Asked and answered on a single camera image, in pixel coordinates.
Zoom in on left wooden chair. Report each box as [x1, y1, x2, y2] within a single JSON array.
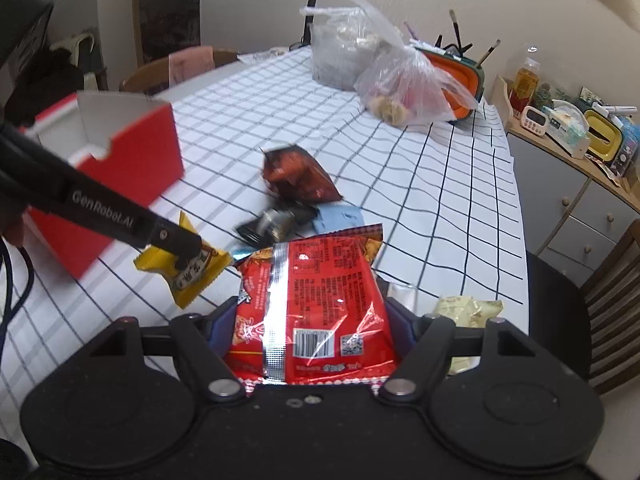
[[119, 47, 239, 96]]

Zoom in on pink plastic bag of snacks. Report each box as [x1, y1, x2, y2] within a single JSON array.
[[355, 18, 478, 131]]

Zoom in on wooden chair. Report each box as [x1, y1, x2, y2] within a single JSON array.
[[119, 47, 239, 96], [580, 221, 640, 396]]

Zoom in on white black grid tablecloth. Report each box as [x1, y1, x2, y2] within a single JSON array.
[[1, 49, 529, 442]]

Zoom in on clear plastic bag with container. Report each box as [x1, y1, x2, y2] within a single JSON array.
[[300, 6, 384, 91]]

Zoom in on orange collapsible basin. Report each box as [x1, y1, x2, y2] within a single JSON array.
[[414, 46, 485, 122]]

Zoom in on yellow snack packet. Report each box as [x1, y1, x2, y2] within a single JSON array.
[[134, 211, 232, 309]]

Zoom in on light blue snack packet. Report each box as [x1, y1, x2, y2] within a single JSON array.
[[230, 204, 364, 262]]

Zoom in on large red snack bag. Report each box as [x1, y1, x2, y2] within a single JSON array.
[[224, 224, 398, 385]]

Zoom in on dark red Oreo snack packet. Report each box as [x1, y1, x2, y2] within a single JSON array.
[[262, 144, 343, 205]]

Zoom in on small white packet near lamp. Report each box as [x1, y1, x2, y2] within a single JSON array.
[[238, 47, 290, 65]]

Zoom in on right wooden chair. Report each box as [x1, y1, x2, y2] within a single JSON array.
[[580, 221, 640, 396]]

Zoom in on black snack packet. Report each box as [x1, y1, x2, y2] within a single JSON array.
[[235, 203, 319, 248]]

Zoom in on tissue box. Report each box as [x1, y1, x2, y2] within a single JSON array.
[[542, 100, 590, 159]]

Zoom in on amber liquid bottle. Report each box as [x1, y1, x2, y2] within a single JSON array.
[[510, 58, 540, 117]]

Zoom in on cream snack packet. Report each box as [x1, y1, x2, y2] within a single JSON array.
[[430, 294, 506, 376]]

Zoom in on yellow container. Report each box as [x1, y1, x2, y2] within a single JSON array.
[[585, 110, 623, 162]]

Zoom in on red and white cardboard box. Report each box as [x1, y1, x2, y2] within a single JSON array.
[[19, 90, 187, 281]]

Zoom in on white corner cabinet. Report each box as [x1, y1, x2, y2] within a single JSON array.
[[489, 76, 639, 286]]

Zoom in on pink cloth on chair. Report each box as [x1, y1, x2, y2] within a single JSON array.
[[168, 46, 215, 87]]

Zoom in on white digital timer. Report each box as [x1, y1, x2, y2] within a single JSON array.
[[520, 105, 549, 136]]

